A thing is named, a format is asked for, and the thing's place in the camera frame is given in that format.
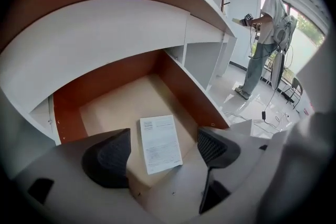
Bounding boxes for white wooden desk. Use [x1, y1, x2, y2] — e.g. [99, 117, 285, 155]
[0, 0, 238, 147]

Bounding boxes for large window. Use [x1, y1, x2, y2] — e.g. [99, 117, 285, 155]
[260, 0, 327, 79]

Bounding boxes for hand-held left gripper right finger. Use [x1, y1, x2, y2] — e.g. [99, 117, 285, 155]
[183, 127, 275, 224]

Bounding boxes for black metal chair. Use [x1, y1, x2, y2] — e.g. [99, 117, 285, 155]
[284, 77, 304, 110]

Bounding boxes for brown wooden desk drawer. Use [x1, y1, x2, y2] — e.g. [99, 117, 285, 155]
[52, 49, 232, 199]

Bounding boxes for small white paper item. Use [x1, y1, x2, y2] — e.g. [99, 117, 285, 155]
[139, 114, 183, 175]

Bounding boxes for white floor cables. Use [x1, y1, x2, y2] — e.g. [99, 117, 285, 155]
[223, 110, 296, 136]

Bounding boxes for white padded hanging object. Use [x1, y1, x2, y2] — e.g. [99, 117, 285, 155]
[271, 49, 286, 91]

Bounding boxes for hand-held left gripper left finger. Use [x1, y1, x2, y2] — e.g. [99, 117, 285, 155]
[12, 127, 148, 224]

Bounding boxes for black cable with adapter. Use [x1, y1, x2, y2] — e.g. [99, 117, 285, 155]
[261, 86, 278, 125]

